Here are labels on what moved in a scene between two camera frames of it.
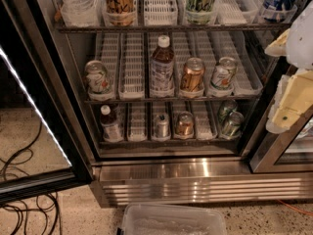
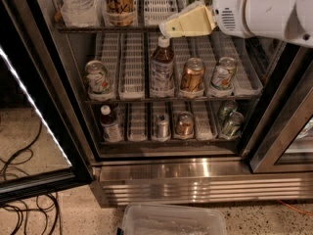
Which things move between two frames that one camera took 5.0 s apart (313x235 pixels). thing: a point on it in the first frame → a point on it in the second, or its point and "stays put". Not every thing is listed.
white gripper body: (301, 46) → (231, 8)
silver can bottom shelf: (161, 125) stays put
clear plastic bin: (171, 219) stays put
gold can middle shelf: (193, 74) stays put
